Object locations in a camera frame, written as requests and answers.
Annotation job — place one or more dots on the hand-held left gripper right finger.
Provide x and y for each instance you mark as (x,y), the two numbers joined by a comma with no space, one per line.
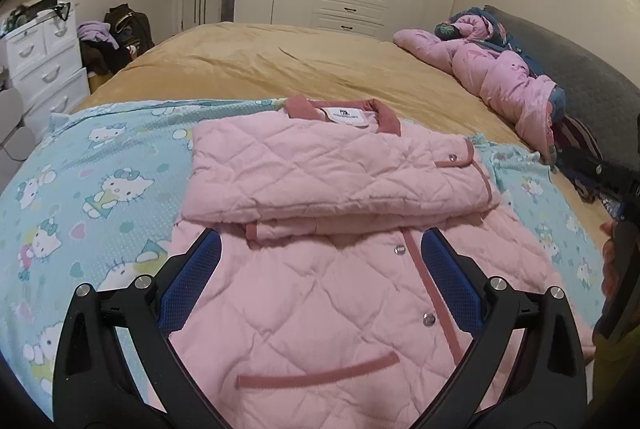
(450,274)

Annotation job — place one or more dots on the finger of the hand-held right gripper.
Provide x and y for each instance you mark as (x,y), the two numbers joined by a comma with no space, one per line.
(626,210)
(600,171)

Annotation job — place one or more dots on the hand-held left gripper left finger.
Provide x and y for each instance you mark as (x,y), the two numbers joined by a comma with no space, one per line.
(192,274)

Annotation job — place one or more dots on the pink quilted jacket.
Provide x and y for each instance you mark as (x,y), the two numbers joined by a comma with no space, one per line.
(320,259)

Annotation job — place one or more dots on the person's right hand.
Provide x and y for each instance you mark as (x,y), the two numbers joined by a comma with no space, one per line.
(610,259)

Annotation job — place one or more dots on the striped dark garment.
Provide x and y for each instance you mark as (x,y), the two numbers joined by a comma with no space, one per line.
(580,144)

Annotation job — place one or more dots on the grey quilted headboard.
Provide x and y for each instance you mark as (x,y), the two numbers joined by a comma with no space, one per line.
(580,74)

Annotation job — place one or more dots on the blue cartoon cat blanket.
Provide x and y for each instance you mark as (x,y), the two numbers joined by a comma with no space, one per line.
(90,189)

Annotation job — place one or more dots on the pink crumpled comforter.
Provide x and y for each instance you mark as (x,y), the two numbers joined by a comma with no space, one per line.
(495,69)

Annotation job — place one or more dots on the grey chair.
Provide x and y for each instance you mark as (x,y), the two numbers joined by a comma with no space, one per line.
(15,124)

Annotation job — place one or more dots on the bed with tan bedspread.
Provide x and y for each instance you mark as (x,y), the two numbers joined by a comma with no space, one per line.
(300,64)

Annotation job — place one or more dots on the white drawer cabinet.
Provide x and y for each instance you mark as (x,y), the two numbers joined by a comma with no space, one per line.
(42,69)

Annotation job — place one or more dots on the black bag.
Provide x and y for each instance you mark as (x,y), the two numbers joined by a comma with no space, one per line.
(131,26)

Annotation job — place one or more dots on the purple cloth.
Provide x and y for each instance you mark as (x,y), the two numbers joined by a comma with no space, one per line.
(97,34)

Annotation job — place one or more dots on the black flat panel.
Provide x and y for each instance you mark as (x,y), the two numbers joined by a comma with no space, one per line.
(40,5)

